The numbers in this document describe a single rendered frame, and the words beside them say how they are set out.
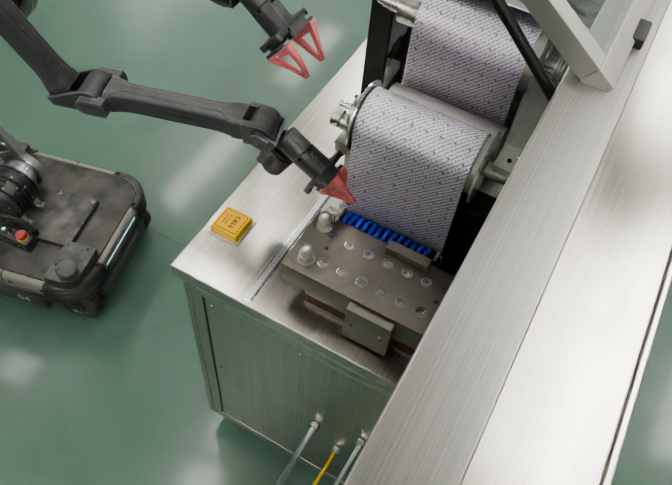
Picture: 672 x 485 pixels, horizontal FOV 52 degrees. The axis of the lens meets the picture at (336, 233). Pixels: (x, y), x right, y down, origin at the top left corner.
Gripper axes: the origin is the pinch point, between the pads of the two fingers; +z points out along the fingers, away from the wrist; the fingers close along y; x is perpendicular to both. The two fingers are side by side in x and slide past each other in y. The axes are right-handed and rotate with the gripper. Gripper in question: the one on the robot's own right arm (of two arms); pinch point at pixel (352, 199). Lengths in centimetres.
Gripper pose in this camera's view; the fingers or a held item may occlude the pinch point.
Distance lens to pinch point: 146.5
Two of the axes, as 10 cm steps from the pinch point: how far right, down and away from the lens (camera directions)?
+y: -4.8, 6.8, -5.5
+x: 4.9, -3.1, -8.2
